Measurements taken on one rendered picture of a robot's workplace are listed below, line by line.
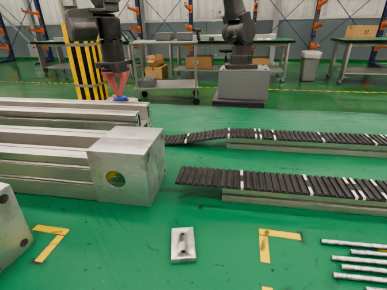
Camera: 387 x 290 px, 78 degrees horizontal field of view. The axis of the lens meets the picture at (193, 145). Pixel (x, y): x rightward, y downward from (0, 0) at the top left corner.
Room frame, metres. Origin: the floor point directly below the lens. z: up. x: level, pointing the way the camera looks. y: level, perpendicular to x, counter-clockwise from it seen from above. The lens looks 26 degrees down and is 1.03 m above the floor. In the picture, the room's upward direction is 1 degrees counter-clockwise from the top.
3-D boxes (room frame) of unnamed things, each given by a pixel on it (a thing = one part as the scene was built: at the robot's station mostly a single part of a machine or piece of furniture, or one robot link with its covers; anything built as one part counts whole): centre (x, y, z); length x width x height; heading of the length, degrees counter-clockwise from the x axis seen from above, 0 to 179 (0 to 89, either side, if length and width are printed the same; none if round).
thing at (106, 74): (0.71, 0.21, 0.90); 0.07 x 0.07 x 0.09; 80
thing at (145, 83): (3.67, 0.41, 0.50); 1.03 x 0.55 x 1.01; 90
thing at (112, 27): (0.69, 0.22, 1.03); 0.07 x 0.06 x 0.07; 126
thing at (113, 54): (0.70, 0.21, 0.97); 0.10 x 0.07 x 0.07; 170
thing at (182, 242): (0.22, 0.02, 0.78); 0.05 x 0.03 x 0.01; 4
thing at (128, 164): (0.36, 0.10, 0.83); 0.12 x 0.09 x 0.10; 170
